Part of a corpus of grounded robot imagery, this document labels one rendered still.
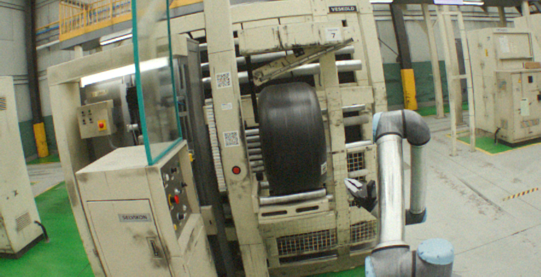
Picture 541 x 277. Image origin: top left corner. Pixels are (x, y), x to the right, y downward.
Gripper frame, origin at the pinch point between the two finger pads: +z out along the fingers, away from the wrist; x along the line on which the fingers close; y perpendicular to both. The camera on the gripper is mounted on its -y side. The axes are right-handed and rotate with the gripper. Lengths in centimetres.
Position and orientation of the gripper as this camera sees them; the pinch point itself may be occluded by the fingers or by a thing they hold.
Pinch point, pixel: (346, 180)
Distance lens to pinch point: 187.7
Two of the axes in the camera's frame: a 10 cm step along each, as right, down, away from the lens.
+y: -0.8, 6.7, 7.4
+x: 6.9, -5.0, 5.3
